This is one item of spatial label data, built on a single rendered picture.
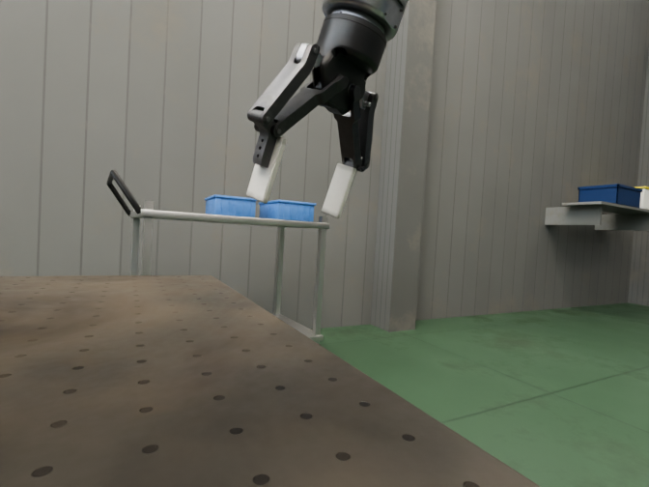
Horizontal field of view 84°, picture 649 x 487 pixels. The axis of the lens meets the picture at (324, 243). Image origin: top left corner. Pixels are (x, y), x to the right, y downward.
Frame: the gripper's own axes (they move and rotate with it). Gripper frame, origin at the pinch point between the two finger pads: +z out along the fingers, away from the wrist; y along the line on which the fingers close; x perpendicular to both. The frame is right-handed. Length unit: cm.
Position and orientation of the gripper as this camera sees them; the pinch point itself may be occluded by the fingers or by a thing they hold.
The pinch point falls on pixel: (300, 199)
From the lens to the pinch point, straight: 44.8
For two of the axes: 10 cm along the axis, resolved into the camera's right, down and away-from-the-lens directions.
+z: -3.2, 9.3, 1.7
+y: 6.0, 0.6, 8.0
